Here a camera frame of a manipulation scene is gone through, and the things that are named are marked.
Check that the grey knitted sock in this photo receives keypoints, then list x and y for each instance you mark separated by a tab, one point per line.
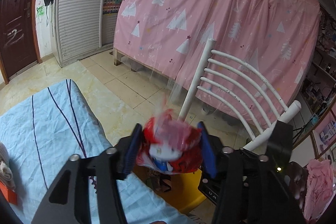
6	174

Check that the white slatted wardrobe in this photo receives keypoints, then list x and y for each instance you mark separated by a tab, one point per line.
80	29

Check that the red cartoon plastic bag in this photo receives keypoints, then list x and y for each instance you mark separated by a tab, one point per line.
169	145

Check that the white metal chair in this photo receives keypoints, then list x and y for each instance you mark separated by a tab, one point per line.
267	105

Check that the light blue bed sheet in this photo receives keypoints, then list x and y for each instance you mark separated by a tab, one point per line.
43	131

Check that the dark brown wooden door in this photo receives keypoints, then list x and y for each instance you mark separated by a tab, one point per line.
19	42

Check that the pink tree-pattern curtain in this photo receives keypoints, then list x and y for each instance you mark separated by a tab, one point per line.
277	37

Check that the pink sleeve forearm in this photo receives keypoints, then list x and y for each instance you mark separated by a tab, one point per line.
319	189

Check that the yellow bin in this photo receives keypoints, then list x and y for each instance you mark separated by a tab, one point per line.
180	190

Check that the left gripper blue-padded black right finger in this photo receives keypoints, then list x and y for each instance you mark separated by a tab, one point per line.
255	192

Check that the orange rectangular box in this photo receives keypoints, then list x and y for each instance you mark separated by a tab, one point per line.
10	195

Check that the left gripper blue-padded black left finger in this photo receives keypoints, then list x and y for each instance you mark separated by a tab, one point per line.
67	199

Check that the wooden bed frame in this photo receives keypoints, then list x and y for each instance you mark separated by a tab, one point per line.
133	64

